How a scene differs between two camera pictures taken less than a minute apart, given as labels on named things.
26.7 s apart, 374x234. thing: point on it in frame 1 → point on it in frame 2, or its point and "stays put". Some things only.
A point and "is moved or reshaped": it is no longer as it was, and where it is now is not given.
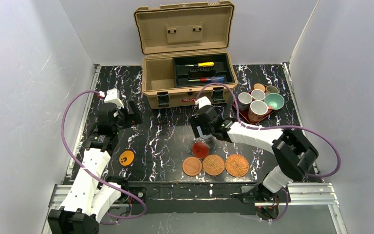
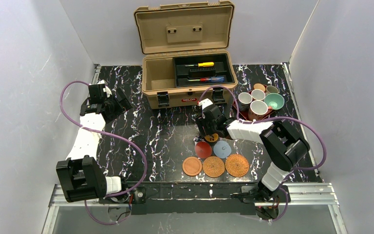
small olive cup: x=271 y=89 stays put
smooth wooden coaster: x=192 y=166 stays put
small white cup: x=258 y=94 stays put
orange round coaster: x=126 y=158 is moved or reshaped
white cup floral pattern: x=258 y=108 stays put
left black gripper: x=126 y=114 → x=119 y=99
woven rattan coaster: x=214 y=165 stays put
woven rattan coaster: x=237 y=165 stays put
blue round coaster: x=203 y=136 is moved or reshaped
